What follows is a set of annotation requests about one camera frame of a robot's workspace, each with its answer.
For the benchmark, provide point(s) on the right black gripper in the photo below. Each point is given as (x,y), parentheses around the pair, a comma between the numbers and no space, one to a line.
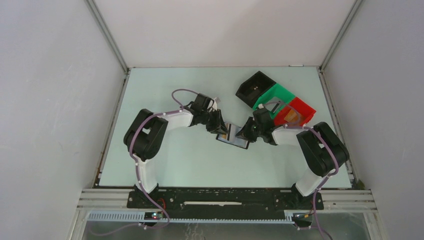
(244,133)

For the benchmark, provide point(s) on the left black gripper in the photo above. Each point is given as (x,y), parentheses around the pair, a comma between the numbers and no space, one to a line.
(218,126)

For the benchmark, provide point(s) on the orange brown credit card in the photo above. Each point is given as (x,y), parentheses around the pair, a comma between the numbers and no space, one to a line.
(223,137)

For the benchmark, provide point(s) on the blue grey credit card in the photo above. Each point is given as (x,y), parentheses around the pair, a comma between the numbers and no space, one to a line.
(232,135)

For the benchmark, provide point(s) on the black card holder wallet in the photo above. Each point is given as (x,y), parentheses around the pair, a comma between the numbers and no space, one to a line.
(244,145)

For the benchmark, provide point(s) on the black plastic bin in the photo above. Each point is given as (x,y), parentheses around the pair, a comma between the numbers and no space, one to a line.
(253,88)

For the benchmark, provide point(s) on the green plastic bin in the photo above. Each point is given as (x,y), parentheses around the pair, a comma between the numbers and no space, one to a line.
(277,93)

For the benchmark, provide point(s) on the red plastic bin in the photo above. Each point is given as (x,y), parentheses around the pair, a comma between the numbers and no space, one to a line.
(306,112)

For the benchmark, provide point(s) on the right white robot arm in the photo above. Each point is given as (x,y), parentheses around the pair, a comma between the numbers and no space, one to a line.
(322,149)

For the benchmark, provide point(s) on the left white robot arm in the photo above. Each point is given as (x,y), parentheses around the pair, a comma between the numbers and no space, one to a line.
(145,135)

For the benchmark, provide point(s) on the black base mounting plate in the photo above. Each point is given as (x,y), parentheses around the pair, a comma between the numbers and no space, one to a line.
(224,203)

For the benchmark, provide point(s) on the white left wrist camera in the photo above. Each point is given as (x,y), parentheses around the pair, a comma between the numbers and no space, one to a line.
(215,102)

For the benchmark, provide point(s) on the aluminium frame rail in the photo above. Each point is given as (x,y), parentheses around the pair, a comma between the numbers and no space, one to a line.
(110,204)

